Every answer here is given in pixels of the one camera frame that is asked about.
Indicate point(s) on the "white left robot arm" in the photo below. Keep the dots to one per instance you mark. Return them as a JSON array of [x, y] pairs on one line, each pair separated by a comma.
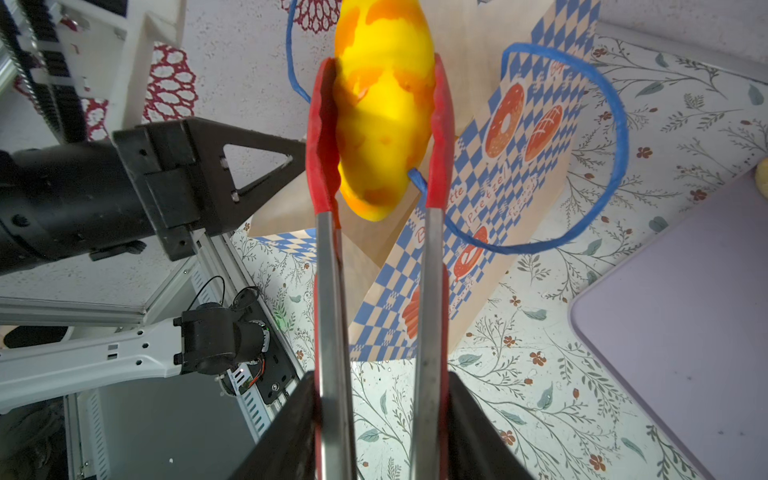
[[91, 92]]

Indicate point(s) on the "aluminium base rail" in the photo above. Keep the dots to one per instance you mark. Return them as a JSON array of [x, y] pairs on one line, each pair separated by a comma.
[[209, 321]]

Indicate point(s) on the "lilac plastic tray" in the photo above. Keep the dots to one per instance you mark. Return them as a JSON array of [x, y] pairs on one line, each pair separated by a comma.
[[682, 326]]

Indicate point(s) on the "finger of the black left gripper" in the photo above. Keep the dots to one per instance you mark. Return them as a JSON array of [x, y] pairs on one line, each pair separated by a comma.
[[236, 171]]

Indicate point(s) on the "yellow corn bread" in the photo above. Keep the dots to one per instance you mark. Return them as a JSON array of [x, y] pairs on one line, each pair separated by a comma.
[[385, 80]]

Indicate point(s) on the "checkered paper bakery bag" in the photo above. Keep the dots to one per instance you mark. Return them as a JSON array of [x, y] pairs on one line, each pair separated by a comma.
[[516, 115]]

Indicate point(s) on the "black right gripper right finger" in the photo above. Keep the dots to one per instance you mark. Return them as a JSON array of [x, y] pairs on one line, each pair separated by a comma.
[[475, 449]]

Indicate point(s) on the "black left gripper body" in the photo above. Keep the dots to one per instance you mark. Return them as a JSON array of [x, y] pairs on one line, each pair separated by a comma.
[[80, 198]]

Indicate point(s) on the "striped bread roll left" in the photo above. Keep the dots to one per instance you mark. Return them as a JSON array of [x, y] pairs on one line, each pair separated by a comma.
[[761, 177]]

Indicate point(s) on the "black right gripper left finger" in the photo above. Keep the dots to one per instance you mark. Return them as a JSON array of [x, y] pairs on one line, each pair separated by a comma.
[[287, 449]]

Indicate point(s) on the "red kitchen tongs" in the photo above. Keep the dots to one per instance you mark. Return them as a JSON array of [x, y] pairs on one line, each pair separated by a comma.
[[334, 433]]

